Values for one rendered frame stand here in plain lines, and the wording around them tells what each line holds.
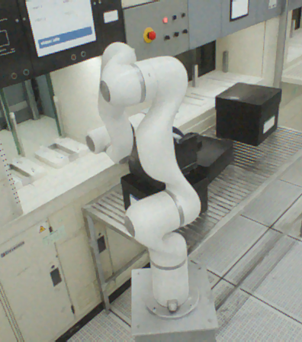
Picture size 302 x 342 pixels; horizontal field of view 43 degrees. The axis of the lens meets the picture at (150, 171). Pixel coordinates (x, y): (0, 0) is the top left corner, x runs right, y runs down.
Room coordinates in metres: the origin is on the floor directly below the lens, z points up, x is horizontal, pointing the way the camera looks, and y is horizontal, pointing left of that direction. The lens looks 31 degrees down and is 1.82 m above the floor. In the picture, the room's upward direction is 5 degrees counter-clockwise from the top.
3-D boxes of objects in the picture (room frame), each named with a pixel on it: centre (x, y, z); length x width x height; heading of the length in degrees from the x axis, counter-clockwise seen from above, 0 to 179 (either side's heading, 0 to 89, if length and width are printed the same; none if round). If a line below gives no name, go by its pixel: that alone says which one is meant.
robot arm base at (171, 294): (0.91, -0.03, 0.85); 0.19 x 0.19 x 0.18
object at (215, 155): (1.76, -0.25, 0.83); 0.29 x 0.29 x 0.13; 51
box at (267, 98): (2.09, -0.60, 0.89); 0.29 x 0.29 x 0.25; 48
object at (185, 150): (1.40, -0.05, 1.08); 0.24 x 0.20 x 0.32; 36
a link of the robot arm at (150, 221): (0.89, 0.00, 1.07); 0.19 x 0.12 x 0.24; 117
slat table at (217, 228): (1.72, -0.33, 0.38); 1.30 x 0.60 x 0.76; 134
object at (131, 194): (1.40, -0.05, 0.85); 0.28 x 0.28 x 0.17; 36
